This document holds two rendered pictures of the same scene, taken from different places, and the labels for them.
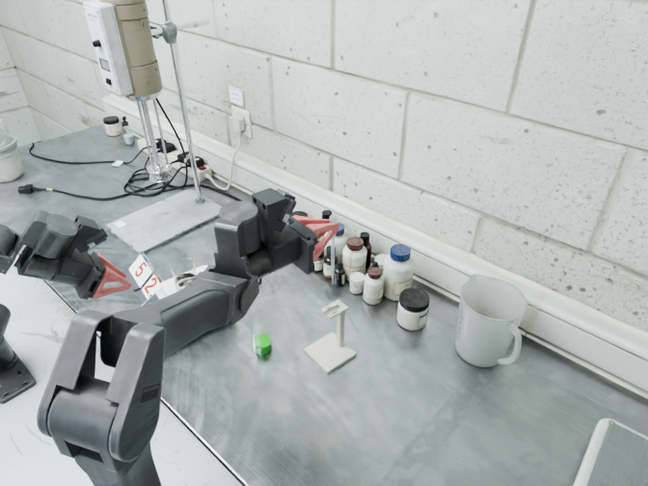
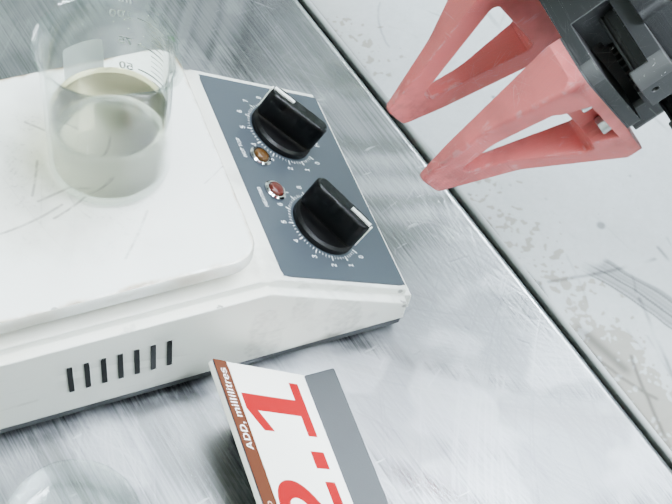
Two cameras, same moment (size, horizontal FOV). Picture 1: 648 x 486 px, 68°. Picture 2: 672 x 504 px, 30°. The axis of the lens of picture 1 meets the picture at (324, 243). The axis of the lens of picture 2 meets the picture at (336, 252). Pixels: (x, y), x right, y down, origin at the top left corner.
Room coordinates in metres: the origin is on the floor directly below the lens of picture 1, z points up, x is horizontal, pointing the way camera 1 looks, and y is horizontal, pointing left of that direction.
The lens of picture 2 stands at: (1.10, 0.43, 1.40)
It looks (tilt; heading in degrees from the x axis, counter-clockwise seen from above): 55 degrees down; 186
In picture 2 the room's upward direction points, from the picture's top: 12 degrees clockwise
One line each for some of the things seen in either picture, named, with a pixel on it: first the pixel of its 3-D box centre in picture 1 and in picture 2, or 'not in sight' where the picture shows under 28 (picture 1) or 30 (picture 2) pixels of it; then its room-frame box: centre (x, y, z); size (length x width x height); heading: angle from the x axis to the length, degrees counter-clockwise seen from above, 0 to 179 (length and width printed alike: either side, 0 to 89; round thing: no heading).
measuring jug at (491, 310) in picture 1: (489, 329); not in sight; (0.69, -0.34, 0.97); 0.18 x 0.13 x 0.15; 14
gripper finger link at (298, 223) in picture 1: (316, 235); not in sight; (0.67, 0.01, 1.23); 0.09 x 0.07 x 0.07; 129
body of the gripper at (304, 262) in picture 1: (280, 250); not in sight; (0.63, 0.07, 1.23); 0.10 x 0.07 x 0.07; 39
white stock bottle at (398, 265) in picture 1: (397, 271); not in sight; (0.90, -0.18, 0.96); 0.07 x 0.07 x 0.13
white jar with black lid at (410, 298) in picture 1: (413, 309); not in sight; (0.80, -0.20, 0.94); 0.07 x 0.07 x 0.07
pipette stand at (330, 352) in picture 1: (330, 332); not in sight; (0.70, -0.01, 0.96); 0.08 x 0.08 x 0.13; 39
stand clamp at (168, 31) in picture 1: (159, 30); not in sight; (1.34, 0.43, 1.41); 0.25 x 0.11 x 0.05; 138
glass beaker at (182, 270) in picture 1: (183, 277); (114, 106); (0.80, 0.30, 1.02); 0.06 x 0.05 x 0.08; 74
